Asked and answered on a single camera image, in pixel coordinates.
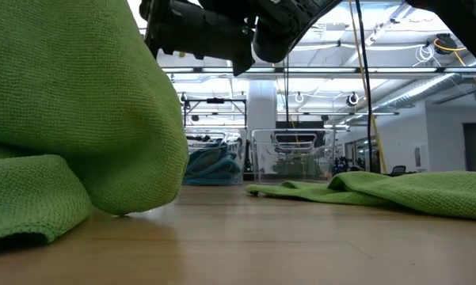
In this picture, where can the white building pillar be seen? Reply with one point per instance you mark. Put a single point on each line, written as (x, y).
(261, 103)

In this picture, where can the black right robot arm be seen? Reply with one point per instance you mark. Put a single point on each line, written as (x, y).
(459, 20)

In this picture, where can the black office chair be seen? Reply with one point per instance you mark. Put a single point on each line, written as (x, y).
(398, 169)

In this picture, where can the black metal rig frame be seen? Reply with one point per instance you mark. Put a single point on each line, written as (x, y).
(215, 101)

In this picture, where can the green microfiber towel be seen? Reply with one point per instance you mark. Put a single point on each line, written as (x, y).
(63, 79)
(400, 190)
(23, 198)

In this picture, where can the clear plastic bin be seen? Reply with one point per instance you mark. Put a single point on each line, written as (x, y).
(237, 134)
(293, 166)

